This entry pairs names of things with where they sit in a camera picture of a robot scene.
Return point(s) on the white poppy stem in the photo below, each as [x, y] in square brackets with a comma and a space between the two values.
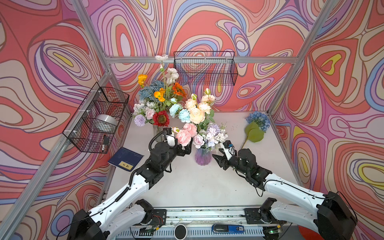
[170, 75]

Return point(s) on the orange poppy stem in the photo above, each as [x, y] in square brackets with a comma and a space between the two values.
[158, 95]

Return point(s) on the red flower with leaf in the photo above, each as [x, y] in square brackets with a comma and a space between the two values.
[161, 119]

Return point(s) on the lilac mixed flower bunch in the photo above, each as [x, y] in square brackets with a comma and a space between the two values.
[209, 136]

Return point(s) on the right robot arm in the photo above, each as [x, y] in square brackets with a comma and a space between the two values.
[326, 214]

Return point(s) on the peach rose stem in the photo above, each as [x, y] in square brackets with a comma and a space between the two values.
[197, 116]

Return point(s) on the light blue rose stem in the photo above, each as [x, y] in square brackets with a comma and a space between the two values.
[178, 111]

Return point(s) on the black wire basket left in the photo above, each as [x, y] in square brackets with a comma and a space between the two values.
[81, 132]

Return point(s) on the orange sunflower stem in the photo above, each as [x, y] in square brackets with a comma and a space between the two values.
[178, 90]

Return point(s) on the white tape roll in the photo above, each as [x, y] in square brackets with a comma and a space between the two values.
[105, 123]

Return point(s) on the blue hydrangea stem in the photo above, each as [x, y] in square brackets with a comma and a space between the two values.
[257, 125]

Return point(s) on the red pen cup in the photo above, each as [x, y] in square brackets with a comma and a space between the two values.
[308, 234]

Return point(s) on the round black speaker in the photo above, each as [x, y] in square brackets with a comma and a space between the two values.
[180, 232]

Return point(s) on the dark blue notebook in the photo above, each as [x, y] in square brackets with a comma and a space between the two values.
[125, 159]

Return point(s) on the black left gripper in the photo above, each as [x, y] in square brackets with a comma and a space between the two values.
[182, 153]

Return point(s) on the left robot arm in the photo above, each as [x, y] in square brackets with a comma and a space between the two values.
[123, 209]

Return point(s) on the purple blue glass vase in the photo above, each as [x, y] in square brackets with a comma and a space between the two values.
[203, 156]

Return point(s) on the blue black device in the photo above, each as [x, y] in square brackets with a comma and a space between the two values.
[227, 229]

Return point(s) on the pink peony stem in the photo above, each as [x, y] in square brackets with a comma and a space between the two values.
[186, 134]

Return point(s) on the black wire basket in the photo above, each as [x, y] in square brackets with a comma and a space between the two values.
[81, 132]
[211, 68]

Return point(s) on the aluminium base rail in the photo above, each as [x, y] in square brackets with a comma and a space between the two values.
[200, 220]

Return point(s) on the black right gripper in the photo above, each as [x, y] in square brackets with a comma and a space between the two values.
[222, 161]

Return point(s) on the black wire basket back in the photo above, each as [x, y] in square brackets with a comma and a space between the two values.
[211, 68]

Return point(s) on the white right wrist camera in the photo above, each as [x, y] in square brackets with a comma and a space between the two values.
[229, 149]

